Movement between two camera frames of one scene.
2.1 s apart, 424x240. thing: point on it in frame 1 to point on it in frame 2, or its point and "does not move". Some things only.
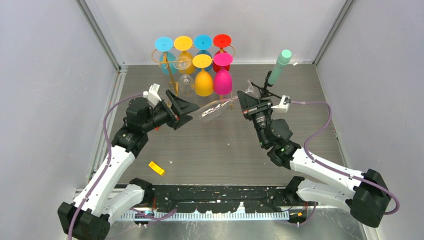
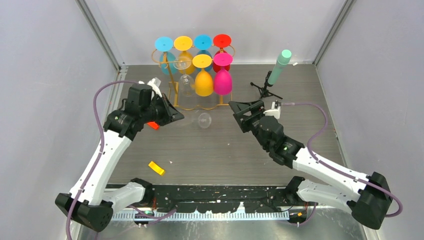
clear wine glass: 212,108 to 203,121
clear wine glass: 186,84 does not move
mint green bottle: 283,60 does not move
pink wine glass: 222,82 does not move
